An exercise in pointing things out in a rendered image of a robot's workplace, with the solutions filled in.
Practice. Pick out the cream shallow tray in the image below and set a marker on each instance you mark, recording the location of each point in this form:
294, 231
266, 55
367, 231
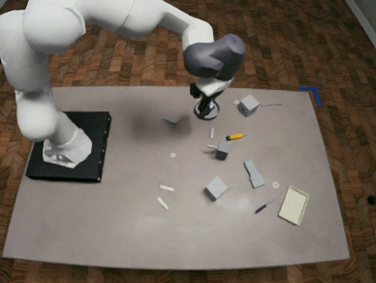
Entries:
294, 205

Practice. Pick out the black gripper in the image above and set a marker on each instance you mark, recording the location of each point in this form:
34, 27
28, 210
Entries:
206, 105

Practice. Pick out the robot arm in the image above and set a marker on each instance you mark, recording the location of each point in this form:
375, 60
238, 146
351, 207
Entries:
52, 26

